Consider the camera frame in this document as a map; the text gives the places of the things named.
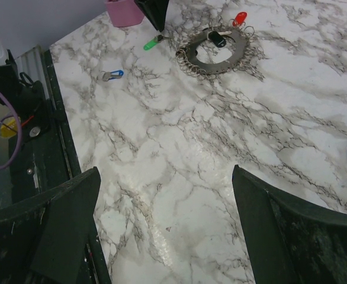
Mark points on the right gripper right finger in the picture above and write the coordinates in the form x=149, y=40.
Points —
x=289, y=239

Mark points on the red key tag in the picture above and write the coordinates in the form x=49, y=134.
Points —
x=239, y=19

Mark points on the metal key ring disc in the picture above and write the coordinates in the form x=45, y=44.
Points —
x=198, y=57

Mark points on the black key fob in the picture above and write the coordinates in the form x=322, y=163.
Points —
x=216, y=38

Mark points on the green tagged key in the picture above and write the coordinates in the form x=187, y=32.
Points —
x=156, y=40

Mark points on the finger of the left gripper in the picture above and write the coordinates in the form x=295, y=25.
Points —
x=155, y=11

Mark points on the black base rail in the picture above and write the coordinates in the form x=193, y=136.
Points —
x=46, y=157

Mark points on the pink metronome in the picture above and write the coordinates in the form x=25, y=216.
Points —
x=124, y=13

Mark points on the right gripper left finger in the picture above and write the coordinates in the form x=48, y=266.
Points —
x=50, y=236

